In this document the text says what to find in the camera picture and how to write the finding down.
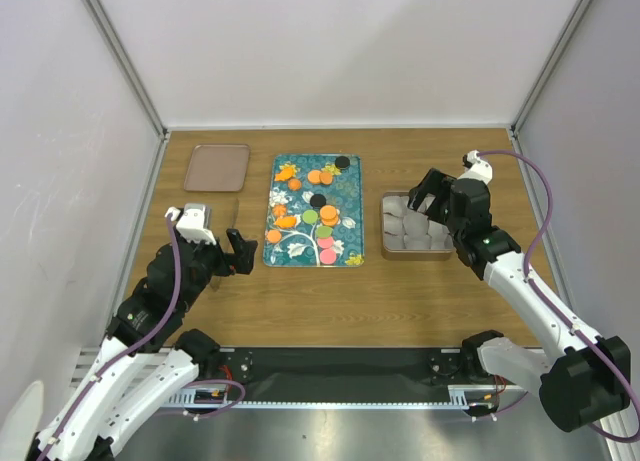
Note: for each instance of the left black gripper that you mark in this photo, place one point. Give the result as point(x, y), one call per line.
point(243, 250)

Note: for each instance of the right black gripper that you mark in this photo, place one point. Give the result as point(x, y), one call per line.
point(432, 182)

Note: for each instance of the orange sandwich cookie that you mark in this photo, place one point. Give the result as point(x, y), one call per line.
point(331, 222)
point(328, 212)

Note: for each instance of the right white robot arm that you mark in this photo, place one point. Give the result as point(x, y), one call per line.
point(581, 377)

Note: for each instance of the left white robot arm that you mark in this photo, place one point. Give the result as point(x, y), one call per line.
point(108, 406)

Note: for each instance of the orange shell cookie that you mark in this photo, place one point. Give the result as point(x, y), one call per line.
point(273, 236)

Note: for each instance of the orange fish cookie lower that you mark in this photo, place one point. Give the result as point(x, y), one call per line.
point(286, 222)

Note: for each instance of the orange fish cookie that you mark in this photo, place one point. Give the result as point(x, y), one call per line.
point(286, 222)
point(285, 173)

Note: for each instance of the orange flower cookie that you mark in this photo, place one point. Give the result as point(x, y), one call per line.
point(279, 210)

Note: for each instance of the green sandwich cookie left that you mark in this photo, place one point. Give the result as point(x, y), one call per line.
point(310, 216)

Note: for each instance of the green sandwich cookie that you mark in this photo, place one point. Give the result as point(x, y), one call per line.
point(310, 216)
point(324, 232)

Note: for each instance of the brown cookie tin box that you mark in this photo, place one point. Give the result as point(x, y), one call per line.
point(415, 251)

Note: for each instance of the teal floral serving tray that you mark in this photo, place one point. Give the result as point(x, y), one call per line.
point(298, 247)

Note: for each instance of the green sandwich cookie right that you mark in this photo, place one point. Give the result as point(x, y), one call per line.
point(324, 232)

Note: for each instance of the orange swirl cookie top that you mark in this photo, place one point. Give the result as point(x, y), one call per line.
point(294, 184)

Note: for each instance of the pink sandwich cookie lower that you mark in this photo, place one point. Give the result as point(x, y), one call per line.
point(328, 256)

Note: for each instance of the pink sandwich cookie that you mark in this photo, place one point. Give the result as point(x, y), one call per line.
point(328, 256)
point(325, 243)

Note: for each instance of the pink sandwich cookie upper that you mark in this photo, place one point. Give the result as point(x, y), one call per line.
point(325, 243)

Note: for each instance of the black sandwich cookie middle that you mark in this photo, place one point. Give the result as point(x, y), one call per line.
point(317, 201)

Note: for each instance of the black sandwich cookie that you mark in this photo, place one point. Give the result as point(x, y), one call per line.
point(342, 163)
point(317, 201)

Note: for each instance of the orange fish cookie top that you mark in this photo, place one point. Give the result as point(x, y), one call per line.
point(285, 173)

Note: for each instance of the black sandwich cookie top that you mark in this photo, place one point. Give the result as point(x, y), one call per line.
point(342, 163)

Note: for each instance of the orange round cookie tilted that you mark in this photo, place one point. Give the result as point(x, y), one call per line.
point(326, 178)

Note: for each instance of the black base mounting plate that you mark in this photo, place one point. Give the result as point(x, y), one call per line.
point(346, 375)

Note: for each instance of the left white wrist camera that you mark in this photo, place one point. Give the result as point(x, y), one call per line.
point(192, 222)

